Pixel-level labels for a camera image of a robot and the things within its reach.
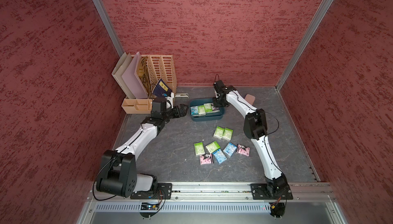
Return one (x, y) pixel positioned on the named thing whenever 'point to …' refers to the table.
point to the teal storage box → (209, 116)
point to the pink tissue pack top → (216, 110)
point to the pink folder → (132, 82)
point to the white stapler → (181, 95)
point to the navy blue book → (160, 88)
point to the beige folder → (117, 71)
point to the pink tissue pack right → (242, 150)
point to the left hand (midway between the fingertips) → (182, 110)
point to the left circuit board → (146, 206)
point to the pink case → (250, 98)
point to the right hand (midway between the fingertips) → (217, 105)
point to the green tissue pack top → (201, 111)
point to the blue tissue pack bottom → (219, 156)
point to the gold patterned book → (144, 75)
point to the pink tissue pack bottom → (206, 159)
